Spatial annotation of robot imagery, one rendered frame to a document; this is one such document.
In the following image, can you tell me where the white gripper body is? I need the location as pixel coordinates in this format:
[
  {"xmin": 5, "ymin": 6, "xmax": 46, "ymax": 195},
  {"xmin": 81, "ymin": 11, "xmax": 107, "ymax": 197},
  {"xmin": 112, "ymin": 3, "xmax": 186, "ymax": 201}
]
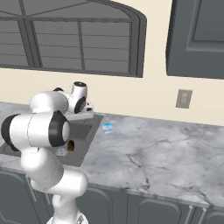
[{"xmin": 64, "ymin": 110, "xmax": 95, "ymax": 123}]

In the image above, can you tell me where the dark grey sink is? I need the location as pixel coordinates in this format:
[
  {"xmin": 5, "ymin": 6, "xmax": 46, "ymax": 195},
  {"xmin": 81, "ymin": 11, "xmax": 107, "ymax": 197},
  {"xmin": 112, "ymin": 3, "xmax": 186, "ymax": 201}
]
[{"xmin": 0, "ymin": 112, "xmax": 105, "ymax": 168}]

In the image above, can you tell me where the orange sweet potato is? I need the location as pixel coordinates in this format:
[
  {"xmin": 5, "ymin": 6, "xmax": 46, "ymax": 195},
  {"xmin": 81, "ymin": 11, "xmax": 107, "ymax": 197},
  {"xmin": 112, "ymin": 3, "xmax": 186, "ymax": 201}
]
[{"xmin": 67, "ymin": 140, "xmax": 76, "ymax": 152}]

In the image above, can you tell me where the small blue glass cup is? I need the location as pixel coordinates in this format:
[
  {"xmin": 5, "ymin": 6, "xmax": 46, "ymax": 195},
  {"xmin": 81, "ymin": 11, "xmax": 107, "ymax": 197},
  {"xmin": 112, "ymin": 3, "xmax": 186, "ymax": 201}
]
[{"xmin": 101, "ymin": 122, "xmax": 115, "ymax": 135}]

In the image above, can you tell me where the clear drinking glass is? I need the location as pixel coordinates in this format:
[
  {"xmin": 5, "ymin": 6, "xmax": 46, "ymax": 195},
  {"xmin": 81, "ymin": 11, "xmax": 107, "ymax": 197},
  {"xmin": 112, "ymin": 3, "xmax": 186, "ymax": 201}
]
[{"xmin": 55, "ymin": 147, "xmax": 67, "ymax": 157}]

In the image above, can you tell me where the grey window with blinds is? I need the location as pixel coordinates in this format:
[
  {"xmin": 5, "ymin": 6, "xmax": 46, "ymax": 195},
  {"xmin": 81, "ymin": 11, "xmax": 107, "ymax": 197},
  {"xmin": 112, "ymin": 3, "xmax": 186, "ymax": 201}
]
[{"xmin": 0, "ymin": 0, "xmax": 148, "ymax": 79}]

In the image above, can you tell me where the grey base cupboard door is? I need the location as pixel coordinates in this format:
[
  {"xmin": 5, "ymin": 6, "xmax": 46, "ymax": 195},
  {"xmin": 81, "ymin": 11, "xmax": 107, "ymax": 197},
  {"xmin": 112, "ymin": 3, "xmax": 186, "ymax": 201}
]
[
  {"xmin": 0, "ymin": 170, "xmax": 51, "ymax": 224},
  {"xmin": 199, "ymin": 206, "xmax": 224, "ymax": 224},
  {"xmin": 127, "ymin": 193, "xmax": 194, "ymax": 224},
  {"xmin": 76, "ymin": 186, "xmax": 129, "ymax": 224}
]

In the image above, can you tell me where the silver cupboard handle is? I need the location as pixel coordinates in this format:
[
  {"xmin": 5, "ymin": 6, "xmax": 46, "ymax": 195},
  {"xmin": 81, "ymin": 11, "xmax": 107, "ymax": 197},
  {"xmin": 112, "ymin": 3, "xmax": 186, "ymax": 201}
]
[
  {"xmin": 184, "ymin": 205, "xmax": 194, "ymax": 224},
  {"xmin": 43, "ymin": 192, "xmax": 53, "ymax": 206},
  {"xmin": 25, "ymin": 175, "xmax": 39, "ymax": 203},
  {"xmin": 197, "ymin": 206, "xmax": 207, "ymax": 224}
]

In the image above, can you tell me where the grey wall socket plate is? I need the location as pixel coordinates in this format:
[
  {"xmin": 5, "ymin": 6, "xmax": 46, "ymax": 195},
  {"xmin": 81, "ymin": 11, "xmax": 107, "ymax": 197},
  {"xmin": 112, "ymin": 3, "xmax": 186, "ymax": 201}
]
[{"xmin": 175, "ymin": 88, "xmax": 193, "ymax": 109}]

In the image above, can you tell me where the grey wall cupboard door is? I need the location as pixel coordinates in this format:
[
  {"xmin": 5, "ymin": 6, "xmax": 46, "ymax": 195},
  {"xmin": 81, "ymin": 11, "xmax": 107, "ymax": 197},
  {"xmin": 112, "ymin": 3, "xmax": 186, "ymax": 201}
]
[{"xmin": 165, "ymin": 0, "xmax": 224, "ymax": 80}]

